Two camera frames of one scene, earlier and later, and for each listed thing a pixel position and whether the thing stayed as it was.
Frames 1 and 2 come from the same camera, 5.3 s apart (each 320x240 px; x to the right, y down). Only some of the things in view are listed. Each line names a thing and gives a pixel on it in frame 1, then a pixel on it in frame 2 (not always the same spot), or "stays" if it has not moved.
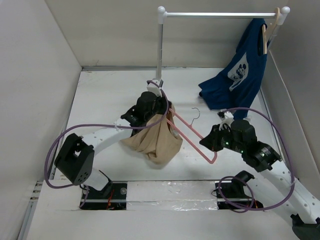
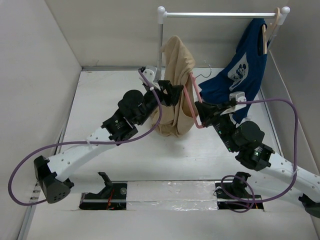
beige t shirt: (158, 140) -> (178, 118)
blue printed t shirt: (235, 89) stays
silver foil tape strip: (171, 195) stays
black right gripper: (211, 141) -> (206, 111)
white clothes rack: (162, 14) stays
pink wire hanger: (192, 145) -> (193, 77)
